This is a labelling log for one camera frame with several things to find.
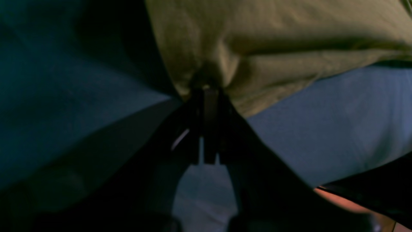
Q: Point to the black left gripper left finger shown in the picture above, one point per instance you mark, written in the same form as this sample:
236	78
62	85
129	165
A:
139	197

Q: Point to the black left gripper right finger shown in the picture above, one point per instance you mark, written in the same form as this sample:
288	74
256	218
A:
269	196

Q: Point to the olive green t-shirt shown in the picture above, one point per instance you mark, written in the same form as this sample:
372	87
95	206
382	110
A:
261	51

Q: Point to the blue table cloth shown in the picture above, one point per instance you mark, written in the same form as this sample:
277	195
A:
84	87

